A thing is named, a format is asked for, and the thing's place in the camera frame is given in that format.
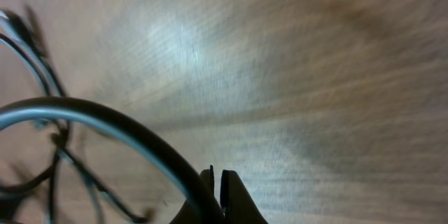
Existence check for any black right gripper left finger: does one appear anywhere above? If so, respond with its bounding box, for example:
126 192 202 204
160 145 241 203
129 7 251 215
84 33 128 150
170 164 214 224

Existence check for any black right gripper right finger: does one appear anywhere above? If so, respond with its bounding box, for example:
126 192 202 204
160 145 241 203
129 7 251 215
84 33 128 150
220 170 267 224

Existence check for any black USB cable bundle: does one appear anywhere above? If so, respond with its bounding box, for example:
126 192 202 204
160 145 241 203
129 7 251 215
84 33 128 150
0 5 155 224

